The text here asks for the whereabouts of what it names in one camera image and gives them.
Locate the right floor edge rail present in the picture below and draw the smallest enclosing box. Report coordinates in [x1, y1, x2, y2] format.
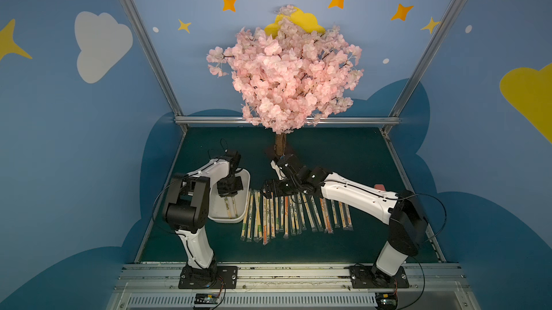
[379, 129, 447, 263]

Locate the horizontal aluminium back rail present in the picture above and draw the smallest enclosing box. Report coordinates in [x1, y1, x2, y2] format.
[174, 115, 400, 127]

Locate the white plastic storage box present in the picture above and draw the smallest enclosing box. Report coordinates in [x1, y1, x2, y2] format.
[208, 169, 250, 224]

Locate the left green circuit board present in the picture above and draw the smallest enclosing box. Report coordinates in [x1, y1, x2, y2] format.
[193, 294, 222, 307]

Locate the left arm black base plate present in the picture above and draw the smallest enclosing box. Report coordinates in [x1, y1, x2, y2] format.
[178, 265, 238, 289]

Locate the chopsticks pair eleventh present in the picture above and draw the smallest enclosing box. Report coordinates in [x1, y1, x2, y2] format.
[270, 198, 277, 239]

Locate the chopsticks pair fourteenth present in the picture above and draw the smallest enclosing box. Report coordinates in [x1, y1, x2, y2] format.
[240, 194, 252, 241]

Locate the pink cherry blossom tree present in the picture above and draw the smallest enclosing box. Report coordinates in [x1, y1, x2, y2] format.
[206, 5, 364, 150]

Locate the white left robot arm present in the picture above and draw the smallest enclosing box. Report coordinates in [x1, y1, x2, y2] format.
[162, 150, 249, 271]

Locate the chopsticks pair thirteenth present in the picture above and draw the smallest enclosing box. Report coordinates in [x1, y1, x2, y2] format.
[247, 192, 254, 242]

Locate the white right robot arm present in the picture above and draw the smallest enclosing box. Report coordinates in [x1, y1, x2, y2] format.
[270, 154, 428, 278]

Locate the floor edge rail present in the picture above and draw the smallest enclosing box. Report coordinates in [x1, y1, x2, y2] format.
[124, 127, 185, 263]
[379, 129, 447, 263]

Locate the left floor edge rail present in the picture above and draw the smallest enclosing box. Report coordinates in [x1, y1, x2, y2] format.
[124, 127, 185, 263]

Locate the chopsticks red print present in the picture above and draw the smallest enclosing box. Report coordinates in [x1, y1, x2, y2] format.
[262, 196, 270, 245]

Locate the chopsticks pair twelfth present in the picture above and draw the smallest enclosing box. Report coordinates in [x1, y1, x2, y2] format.
[254, 190, 262, 242]

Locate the right aluminium corner post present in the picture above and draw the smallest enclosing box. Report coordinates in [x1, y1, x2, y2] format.
[388, 0, 468, 120]

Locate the wrapped chopsticks panda print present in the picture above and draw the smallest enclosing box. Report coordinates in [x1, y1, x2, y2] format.
[224, 197, 235, 219]

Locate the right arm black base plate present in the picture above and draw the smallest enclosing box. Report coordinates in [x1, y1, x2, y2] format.
[348, 263, 410, 289]

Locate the right black controller board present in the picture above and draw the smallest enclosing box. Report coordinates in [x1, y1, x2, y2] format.
[375, 293, 398, 310]

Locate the left aluminium corner post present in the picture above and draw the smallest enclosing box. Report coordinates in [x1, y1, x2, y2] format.
[119, 0, 188, 134]

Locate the chopsticks pair fifteenth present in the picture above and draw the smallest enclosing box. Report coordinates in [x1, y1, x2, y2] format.
[287, 196, 296, 236]

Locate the front aluminium mounting rail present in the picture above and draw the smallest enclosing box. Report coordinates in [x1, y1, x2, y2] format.
[107, 263, 480, 309]

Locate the aluminium corner post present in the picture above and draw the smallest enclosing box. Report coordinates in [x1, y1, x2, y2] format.
[119, 0, 188, 134]
[388, 0, 468, 120]

